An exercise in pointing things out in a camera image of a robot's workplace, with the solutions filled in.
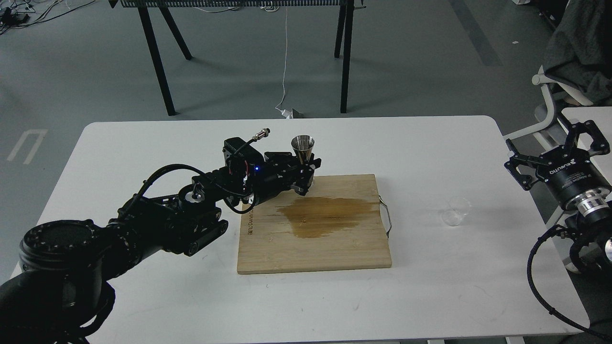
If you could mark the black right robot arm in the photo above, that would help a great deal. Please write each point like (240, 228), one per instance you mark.
(589, 225)

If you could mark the white side table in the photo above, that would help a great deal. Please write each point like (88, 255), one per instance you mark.
(602, 117)

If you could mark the clear glass measuring cup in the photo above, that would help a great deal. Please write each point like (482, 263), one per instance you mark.
(456, 211)

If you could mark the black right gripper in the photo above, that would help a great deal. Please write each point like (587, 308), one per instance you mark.
(571, 179)

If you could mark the white office chair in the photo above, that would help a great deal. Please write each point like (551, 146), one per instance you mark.
(556, 94)

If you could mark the person in grey jacket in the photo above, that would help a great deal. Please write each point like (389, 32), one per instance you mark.
(579, 51)

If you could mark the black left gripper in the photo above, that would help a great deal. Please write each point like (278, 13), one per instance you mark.
(275, 173)

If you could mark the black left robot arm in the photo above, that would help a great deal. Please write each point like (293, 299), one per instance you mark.
(63, 295)

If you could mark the bamboo cutting board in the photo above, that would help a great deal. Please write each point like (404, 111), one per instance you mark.
(336, 226)

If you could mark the steel double jigger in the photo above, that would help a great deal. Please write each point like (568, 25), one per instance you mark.
(302, 146)

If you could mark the black metal frame table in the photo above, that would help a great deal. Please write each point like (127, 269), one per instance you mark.
(251, 35)

